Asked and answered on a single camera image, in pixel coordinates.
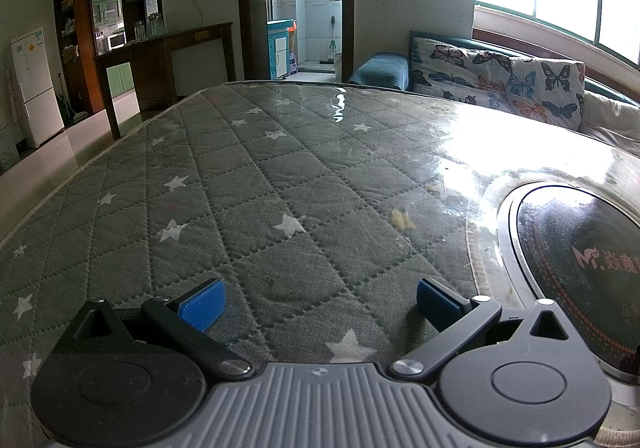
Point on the blue bathroom cabinet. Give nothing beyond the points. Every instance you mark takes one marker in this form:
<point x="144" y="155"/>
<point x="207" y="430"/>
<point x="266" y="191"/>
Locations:
<point x="280" y="48"/>

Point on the dark wooden wall cabinet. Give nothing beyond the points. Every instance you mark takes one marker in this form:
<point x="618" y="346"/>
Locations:
<point x="84" y="48"/>

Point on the round black induction cooker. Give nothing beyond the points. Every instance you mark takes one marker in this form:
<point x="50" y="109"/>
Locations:
<point x="575" y="238"/>

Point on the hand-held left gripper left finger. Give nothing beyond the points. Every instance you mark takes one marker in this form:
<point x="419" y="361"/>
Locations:
<point x="202" y="304"/>

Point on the dark wooden door frame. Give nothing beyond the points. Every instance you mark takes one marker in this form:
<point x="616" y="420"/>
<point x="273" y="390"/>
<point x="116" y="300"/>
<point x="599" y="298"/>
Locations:
<point x="245" y="3"/>

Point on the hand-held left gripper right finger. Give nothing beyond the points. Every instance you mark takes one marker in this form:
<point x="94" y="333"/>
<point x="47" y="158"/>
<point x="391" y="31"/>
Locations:
<point x="434" y="304"/>

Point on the toilet brush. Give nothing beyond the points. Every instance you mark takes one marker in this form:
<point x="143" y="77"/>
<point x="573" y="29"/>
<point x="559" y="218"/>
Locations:
<point x="331" y="46"/>

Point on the butterfly print cushion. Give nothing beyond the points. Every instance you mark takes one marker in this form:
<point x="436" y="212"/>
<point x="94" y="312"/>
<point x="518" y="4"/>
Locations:
<point x="500" y="73"/>

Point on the dark wooden console table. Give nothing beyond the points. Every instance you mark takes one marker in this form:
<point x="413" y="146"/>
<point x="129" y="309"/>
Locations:
<point x="150" y="58"/>

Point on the white bin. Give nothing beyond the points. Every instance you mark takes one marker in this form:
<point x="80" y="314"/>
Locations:
<point x="338" y="66"/>

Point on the grey star quilted table cover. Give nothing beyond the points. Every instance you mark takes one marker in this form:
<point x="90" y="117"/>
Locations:
<point x="250" y="208"/>

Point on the clear glass jar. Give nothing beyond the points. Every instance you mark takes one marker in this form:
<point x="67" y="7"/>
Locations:
<point x="139" y="30"/>
<point x="156" y="26"/>

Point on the blue cushioned stool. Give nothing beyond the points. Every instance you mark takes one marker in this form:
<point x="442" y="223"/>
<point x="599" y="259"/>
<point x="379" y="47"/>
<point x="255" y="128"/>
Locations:
<point x="377" y="71"/>

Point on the white refrigerator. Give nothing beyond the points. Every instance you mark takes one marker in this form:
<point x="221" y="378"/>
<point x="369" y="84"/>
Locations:
<point x="35" y="93"/>

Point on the white microwave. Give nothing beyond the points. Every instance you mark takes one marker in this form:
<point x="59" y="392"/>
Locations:
<point x="116" y="40"/>

